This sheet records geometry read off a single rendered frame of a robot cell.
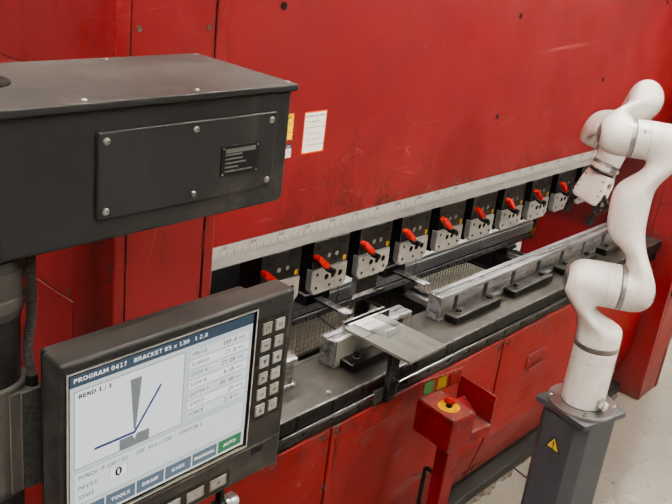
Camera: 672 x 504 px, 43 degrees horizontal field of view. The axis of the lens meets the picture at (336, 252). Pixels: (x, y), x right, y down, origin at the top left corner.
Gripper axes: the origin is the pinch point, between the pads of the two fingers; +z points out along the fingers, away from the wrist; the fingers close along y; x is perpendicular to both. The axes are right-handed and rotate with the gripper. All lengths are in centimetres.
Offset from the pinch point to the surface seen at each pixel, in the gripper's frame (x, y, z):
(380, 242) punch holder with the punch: 50, 25, 30
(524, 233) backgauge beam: -93, 76, 36
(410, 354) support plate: 44, 0, 54
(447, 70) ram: 43, 37, -24
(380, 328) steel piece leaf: 42, 17, 56
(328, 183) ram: 82, 23, 14
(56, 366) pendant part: 185, -53, 22
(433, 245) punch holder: 19.6, 30.9, 30.5
